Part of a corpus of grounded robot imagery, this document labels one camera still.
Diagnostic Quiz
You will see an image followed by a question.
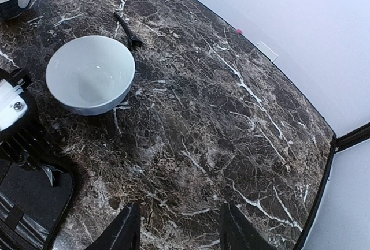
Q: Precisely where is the clear tape on wall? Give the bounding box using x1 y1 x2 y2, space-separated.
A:
256 41 279 62

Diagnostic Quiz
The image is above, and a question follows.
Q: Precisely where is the plain white bowl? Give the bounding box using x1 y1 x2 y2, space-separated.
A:
45 35 136 117

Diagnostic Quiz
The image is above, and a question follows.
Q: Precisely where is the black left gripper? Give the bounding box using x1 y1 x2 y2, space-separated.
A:
1 69 52 172

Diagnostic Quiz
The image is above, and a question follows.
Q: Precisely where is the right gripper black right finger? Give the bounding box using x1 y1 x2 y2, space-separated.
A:
219 203 276 250

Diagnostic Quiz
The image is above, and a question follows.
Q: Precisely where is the black zippered tool case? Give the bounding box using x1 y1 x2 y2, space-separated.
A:
1 161 76 249

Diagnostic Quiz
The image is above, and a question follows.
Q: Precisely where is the black right corner post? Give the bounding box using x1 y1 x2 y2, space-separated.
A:
335 123 370 152

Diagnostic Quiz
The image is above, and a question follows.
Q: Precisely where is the black hair clip far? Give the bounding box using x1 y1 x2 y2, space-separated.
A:
113 12 143 51

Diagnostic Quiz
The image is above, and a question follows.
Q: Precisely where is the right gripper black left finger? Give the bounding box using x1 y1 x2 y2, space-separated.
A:
88 202 141 250

